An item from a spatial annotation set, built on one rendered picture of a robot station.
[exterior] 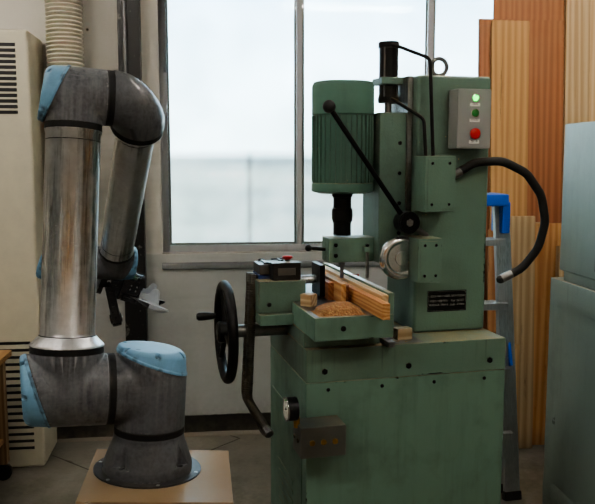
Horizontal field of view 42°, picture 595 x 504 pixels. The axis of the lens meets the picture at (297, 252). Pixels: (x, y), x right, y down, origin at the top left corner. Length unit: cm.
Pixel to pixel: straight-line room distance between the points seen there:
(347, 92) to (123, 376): 98
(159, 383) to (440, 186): 93
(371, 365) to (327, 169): 55
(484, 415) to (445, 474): 20
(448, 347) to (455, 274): 22
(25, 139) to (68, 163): 170
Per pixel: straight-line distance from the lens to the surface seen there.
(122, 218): 192
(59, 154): 164
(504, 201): 302
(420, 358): 214
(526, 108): 371
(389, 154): 219
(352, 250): 221
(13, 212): 334
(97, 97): 165
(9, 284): 338
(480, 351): 221
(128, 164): 179
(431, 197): 211
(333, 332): 195
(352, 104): 214
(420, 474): 224
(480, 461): 231
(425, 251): 210
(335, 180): 214
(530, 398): 367
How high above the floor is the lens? 129
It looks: 7 degrees down
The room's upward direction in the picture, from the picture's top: straight up
